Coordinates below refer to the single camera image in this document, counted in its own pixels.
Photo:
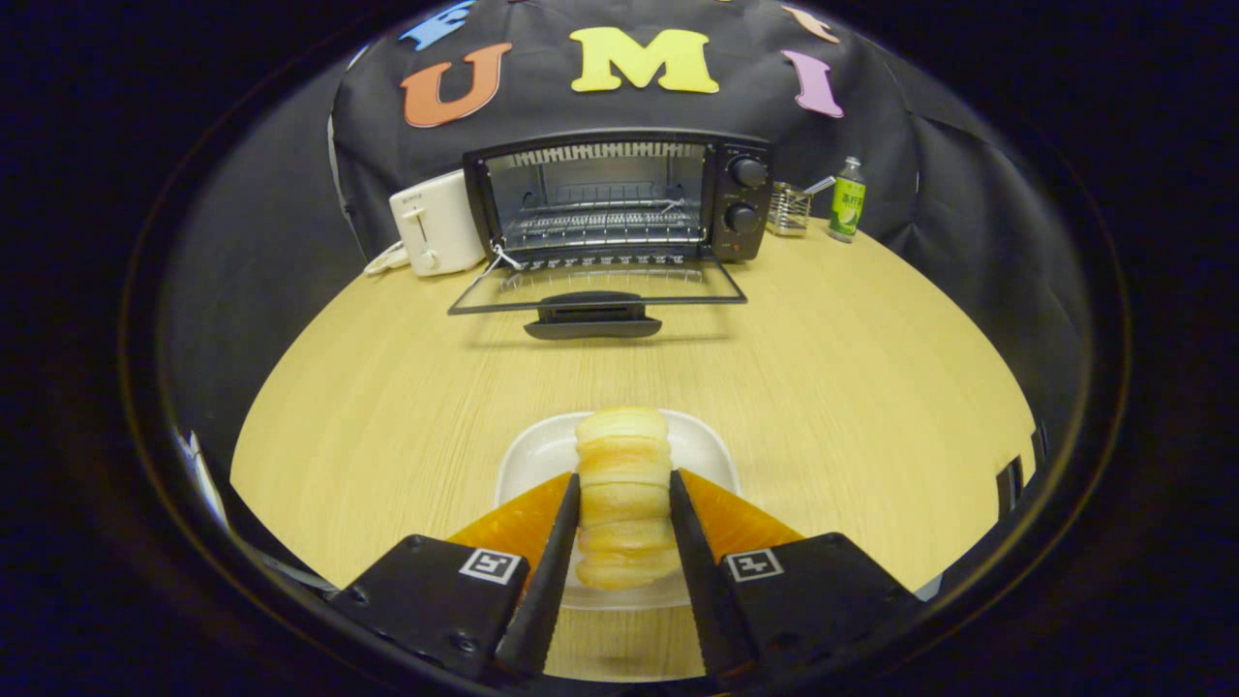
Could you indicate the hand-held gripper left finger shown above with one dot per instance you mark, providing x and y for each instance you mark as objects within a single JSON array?
[{"x": 552, "y": 581}]

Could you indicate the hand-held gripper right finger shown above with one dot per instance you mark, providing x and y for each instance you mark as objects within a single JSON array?
[{"x": 699, "y": 581}]

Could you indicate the ridged yellow bread roll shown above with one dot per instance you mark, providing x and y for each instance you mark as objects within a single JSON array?
[{"x": 624, "y": 484}]

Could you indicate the black toaster oven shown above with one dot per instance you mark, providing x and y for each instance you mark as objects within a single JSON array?
[{"x": 745, "y": 208}]

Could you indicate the white pop-up toaster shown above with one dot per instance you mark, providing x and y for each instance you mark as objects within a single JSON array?
[{"x": 445, "y": 223}]

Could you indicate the white square plate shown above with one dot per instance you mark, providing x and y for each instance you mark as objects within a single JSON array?
[{"x": 537, "y": 460}]

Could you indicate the green label clear bottle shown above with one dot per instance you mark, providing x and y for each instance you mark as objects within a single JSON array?
[{"x": 848, "y": 203}]

